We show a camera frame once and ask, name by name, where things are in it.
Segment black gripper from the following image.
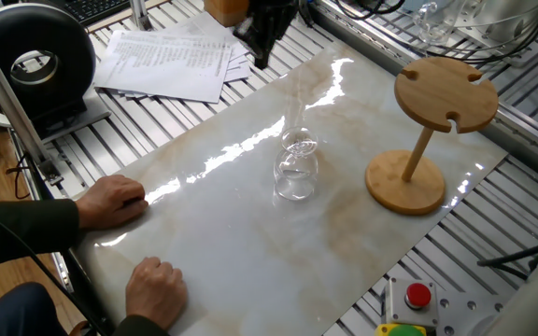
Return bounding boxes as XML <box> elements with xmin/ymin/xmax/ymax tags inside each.
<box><xmin>233</xmin><ymin>0</ymin><xmax>318</xmax><ymax>71</ymax></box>

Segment clear stemmed glass cup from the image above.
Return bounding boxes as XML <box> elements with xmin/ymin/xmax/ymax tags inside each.
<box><xmin>272</xmin><ymin>125</ymin><xmax>320</xmax><ymax>203</ymax></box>

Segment right forearm dark sleeve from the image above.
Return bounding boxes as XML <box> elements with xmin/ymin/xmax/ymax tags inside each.
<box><xmin>112</xmin><ymin>315</ymin><xmax>172</xmax><ymax>336</ymax></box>

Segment left forearm dark sleeve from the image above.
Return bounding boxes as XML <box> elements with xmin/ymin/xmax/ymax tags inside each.
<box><xmin>0</xmin><ymin>199</ymin><xmax>82</xmax><ymax>273</ymax></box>

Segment person left hand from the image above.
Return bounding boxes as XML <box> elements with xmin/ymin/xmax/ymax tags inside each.
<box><xmin>75</xmin><ymin>175</ymin><xmax>149</xmax><ymax>231</ymax></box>

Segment person right hand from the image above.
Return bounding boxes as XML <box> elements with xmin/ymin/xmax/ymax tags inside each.
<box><xmin>125</xmin><ymin>256</ymin><xmax>189</xmax><ymax>331</ymax></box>

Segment wooden block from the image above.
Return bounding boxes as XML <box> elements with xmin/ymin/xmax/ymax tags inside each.
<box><xmin>203</xmin><ymin>0</ymin><xmax>251</xmax><ymax>28</ymax></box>

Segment white paper sheet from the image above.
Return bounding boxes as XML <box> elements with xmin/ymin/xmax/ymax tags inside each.
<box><xmin>224</xmin><ymin>44</ymin><xmax>254</xmax><ymax>84</ymax></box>
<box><xmin>156</xmin><ymin>11</ymin><xmax>251</xmax><ymax>62</ymax></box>

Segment large printed paper sheet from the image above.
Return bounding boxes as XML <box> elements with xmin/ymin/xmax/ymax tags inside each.
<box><xmin>93</xmin><ymin>30</ymin><xmax>233</xmax><ymax>105</ymax></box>

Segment silver metal stand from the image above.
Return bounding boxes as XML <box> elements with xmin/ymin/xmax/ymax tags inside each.
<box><xmin>127</xmin><ymin>0</ymin><xmax>154</xmax><ymax>32</ymax></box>

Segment clear glass jug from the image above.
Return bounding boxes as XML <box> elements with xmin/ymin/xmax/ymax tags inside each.
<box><xmin>413</xmin><ymin>0</ymin><xmax>467</xmax><ymax>48</ymax></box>

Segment round wooden glass rack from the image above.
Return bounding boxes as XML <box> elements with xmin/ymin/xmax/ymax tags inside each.
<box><xmin>364</xmin><ymin>55</ymin><xmax>500</xmax><ymax>217</ymax></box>

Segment black keyboard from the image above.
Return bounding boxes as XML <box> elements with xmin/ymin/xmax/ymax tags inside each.
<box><xmin>61</xmin><ymin>0</ymin><xmax>133</xmax><ymax>27</ymax></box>

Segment marble pattern slab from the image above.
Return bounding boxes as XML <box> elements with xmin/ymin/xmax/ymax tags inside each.
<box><xmin>75</xmin><ymin>40</ymin><xmax>509</xmax><ymax>336</ymax></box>

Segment grey box red button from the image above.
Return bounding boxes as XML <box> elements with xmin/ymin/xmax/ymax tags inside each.
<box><xmin>383</xmin><ymin>278</ymin><xmax>441</xmax><ymax>330</ymax></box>

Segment yellow box green button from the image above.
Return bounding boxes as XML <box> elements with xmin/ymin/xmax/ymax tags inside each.
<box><xmin>375</xmin><ymin>323</ymin><xmax>428</xmax><ymax>336</ymax></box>

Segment silver base mounting plate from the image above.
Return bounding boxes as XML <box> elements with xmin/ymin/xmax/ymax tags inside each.
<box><xmin>436</xmin><ymin>291</ymin><xmax>508</xmax><ymax>336</ymax></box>

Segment blue jeans leg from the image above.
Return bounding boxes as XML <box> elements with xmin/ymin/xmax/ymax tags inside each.
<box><xmin>0</xmin><ymin>282</ymin><xmax>70</xmax><ymax>336</ymax></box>

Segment black wrist cable bundle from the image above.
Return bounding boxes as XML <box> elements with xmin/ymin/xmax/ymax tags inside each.
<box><xmin>333</xmin><ymin>0</ymin><xmax>406</xmax><ymax>16</ymax></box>

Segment black cables along rail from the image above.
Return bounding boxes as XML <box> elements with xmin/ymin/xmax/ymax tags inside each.
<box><xmin>408</xmin><ymin>2</ymin><xmax>538</xmax><ymax>65</ymax></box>

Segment aluminium frame rail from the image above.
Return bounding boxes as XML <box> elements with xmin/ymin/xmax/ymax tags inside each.
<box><xmin>313</xmin><ymin>0</ymin><xmax>538</xmax><ymax>176</ymax></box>

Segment aluminium frame post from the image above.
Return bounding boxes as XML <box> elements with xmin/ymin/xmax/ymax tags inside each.
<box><xmin>0</xmin><ymin>16</ymin><xmax>64</xmax><ymax>187</ymax></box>

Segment dark thin wires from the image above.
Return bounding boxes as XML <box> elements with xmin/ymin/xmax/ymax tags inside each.
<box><xmin>6</xmin><ymin>152</ymin><xmax>35</xmax><ymax>201</ymax></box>

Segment thick black base cable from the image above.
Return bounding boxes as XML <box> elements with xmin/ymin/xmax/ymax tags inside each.
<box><xmin>476</xmin><ymin>242</ymin><xmax>538</xmax><ymax>281</ymax></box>

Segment thin black cable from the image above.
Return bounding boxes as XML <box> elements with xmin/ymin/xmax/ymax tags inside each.
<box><xmin>0</xmin><ymin>194</ymin><xmax>107</xmax><ymax>336</ymax></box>

